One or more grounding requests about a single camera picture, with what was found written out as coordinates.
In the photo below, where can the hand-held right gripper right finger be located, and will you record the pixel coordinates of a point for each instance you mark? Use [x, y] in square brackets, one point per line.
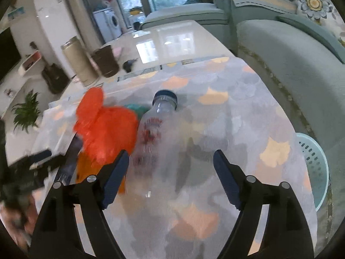
[227, 175]

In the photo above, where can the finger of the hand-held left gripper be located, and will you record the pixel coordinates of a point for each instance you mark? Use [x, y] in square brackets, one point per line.
[41, 155]

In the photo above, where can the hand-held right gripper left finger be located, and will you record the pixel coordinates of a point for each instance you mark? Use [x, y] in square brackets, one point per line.
[116, 178]

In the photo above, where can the dark blue packet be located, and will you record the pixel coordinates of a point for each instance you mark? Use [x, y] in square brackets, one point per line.
[71, 156]

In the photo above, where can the orange wrapper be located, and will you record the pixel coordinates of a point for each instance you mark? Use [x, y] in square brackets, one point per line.
[87, 167]

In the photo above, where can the red plastic bag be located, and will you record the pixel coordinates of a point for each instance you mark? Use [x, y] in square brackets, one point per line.
[107, 129]

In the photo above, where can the clear plastic bottle blue cap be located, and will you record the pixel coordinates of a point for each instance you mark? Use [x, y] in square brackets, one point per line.
[153, 129]

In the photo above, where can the teal wrapper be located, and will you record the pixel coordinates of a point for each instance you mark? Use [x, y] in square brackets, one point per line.
[137, 109]

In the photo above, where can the light blue plastic basket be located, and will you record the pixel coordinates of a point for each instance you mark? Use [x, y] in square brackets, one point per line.
[315, 167]

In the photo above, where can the person's left hand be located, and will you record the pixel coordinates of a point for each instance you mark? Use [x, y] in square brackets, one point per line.
[8, 217]

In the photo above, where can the green potted plant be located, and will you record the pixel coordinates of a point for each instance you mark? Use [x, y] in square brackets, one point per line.
[25, 113]

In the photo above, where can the scale-patterned tablecloth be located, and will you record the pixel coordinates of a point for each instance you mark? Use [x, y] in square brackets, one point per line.
[229, 118]

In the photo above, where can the black guitar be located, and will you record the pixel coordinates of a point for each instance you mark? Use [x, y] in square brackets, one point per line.
[55, 78]

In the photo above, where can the white box shelf pink inside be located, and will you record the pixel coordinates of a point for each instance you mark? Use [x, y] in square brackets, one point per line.
[29, 63]

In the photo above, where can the gold thermos flask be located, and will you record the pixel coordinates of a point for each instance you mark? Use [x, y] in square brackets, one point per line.
[78, 62]

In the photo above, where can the black television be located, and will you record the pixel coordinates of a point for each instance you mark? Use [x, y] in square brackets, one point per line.
[8, 54]

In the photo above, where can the brown cup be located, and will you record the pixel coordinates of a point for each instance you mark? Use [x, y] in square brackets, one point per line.
[106, 62]

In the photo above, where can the black key fob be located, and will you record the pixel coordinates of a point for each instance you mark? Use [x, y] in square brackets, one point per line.
[128, 64]

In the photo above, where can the teal sofa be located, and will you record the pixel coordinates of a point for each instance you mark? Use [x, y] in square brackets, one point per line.
[296, 64]

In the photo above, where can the white refrigerator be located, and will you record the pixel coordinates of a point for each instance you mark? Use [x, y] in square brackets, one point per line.
[54, 19]

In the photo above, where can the white washing machine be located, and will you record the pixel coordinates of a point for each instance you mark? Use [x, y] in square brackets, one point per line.
[113, 23]

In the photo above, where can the black round object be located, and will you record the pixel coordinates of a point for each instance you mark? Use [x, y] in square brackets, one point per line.
[137, 25]

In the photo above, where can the teal cushion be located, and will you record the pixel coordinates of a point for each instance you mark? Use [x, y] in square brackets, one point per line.
[310, 29]

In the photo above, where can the yellow green bowl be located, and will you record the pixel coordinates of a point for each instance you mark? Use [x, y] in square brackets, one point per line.
[134, 10]

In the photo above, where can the floral cushion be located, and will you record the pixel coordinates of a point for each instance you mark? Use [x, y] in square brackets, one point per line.
[314, 4]

